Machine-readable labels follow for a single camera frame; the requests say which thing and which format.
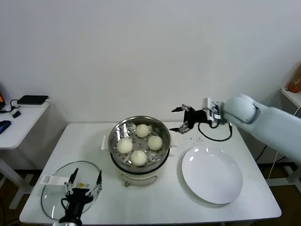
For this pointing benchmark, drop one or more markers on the white electric cooker pot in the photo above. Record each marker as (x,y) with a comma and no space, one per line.
(138,179)

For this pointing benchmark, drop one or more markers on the white steamed baozi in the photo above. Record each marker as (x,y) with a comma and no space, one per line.
(154,142)
(142,130)
(138,158)
(124,145)

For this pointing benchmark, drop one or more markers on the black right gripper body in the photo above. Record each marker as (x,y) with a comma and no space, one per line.
(196,116)

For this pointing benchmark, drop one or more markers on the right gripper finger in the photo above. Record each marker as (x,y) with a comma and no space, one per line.
(181,129)
(182,108)

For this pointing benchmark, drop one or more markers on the white desk with frame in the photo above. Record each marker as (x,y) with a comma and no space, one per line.
(292,96)

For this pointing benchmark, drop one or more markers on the white round plate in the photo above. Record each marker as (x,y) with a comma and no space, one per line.
(211,174)

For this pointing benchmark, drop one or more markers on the small black adapter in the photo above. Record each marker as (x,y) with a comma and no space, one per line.
(16,114)

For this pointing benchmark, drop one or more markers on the orange bottle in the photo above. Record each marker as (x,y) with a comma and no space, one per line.
(295,80)

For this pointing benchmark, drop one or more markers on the blue computer mouse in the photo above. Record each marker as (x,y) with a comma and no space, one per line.
(4,126)

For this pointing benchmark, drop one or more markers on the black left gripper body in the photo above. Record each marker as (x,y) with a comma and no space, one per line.
(77,201)

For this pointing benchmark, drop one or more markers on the flat white box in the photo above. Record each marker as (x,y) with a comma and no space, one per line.
(35,106)

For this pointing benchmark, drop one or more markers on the round glass pot lid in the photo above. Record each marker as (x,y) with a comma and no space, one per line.
(80,164)

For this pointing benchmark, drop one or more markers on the flat black box device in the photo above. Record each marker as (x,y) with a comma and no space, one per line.
(33,99)

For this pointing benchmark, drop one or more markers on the stainless steel steamer basket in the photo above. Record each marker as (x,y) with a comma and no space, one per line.
(164,131)

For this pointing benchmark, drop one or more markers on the white side table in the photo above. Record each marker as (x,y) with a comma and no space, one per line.
(23,122)

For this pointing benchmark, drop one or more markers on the dark laptop edge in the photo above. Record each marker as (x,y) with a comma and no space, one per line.
(2,96)

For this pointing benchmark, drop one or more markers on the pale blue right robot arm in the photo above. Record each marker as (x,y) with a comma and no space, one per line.
(265,127)

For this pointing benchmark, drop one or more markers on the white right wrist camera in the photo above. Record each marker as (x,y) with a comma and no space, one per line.
(211,109)

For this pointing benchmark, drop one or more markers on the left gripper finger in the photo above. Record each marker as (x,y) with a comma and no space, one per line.
(71,181)
(98,183)

